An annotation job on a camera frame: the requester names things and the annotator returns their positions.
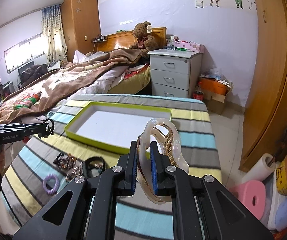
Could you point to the wooden headboard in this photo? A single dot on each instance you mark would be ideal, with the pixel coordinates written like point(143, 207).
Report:
point(125, 39)

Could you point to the cola bottle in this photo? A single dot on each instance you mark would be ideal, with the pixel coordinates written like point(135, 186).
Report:
point(198, 94)

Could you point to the clear gold hair claw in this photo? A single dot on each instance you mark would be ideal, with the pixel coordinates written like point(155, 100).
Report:
point(158, 147)

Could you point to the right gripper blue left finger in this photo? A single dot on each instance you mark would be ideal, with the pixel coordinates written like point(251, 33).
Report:
point(128, 162)

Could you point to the pink tissue box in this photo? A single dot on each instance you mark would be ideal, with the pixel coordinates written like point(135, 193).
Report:
point(189, 46)

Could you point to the large wooden wardrobe right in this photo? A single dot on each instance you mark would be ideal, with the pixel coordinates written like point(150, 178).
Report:
point(265, 117)

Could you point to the floral curtain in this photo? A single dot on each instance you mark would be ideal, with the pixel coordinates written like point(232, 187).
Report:
point(52, 31)

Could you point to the green shallow box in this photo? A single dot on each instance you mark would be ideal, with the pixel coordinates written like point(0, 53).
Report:
point(112, 126)

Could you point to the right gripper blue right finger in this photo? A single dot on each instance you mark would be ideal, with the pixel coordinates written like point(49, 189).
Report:
point(163, 182)

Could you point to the orange basket with clutter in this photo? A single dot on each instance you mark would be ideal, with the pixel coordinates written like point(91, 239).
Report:
point(213, 81)

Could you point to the yellow tin box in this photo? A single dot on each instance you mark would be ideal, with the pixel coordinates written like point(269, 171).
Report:
point(281, 177)

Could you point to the power strip on headboard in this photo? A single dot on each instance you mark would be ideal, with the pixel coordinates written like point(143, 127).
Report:
point(100, 38)

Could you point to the white paper roll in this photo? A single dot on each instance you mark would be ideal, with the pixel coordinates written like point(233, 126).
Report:
point(262, 169)

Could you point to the cardboard box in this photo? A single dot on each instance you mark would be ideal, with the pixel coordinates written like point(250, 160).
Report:
point(216, 102)

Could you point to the brown teddy bear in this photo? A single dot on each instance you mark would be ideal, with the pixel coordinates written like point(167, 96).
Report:
point(144, 40)

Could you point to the pink foam stool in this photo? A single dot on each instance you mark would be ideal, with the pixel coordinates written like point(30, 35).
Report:
point(252, 194)

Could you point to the tall wooden wardrobe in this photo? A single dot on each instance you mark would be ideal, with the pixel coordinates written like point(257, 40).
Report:
point(81, 25)

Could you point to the rhinestone hair clip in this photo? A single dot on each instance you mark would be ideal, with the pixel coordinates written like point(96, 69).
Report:
point(75, 172)

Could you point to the brown plush blanket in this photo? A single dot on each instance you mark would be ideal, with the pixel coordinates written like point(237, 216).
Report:
point(98, 75)

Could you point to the white bedside drawer cabinet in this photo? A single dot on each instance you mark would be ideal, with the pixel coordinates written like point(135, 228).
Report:
point(174, 73)

